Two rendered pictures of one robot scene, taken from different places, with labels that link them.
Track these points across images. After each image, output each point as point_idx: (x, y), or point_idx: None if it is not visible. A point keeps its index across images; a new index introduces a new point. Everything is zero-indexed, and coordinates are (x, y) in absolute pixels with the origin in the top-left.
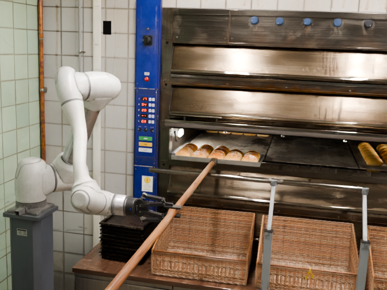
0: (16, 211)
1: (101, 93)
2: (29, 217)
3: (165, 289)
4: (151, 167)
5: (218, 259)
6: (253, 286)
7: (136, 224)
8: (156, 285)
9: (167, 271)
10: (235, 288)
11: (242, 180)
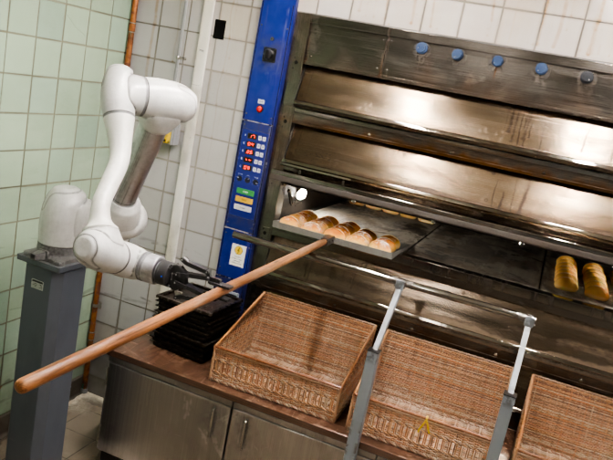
0: (34, 255)
1: (164, 110)
2: (47, 266)
3: (223, 404)
4: (236, 231)
5: (302, 377)
6: (345, 425)
7: (206, 308)
8: (212, 396)
9: (230, 380)
10: (317, 423)
11: (356, 272)
